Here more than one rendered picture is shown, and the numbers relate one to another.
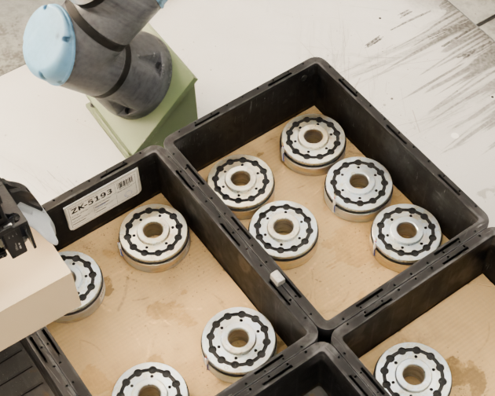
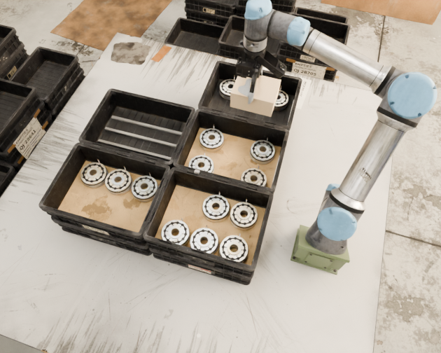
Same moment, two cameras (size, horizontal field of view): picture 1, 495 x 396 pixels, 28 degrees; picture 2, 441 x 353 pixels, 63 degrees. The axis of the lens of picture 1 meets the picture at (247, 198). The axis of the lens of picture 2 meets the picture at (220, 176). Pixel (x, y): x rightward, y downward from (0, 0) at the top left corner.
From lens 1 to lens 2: 1.33 m
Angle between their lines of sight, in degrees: 61
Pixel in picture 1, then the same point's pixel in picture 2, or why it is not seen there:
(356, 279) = (183, 212)
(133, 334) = (233, 155)
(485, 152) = (180, 335)
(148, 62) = (318, 235)
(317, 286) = (193, 202)
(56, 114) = not seen: hidden behind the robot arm
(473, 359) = (131, 210)
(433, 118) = (213, 339)
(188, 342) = (216, 162)
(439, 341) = (144, 209)
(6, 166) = not seen: hidden behind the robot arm
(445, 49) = not seen: outside the picture
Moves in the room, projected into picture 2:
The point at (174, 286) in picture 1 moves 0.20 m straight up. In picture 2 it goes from (234, 174) to (237, 146)
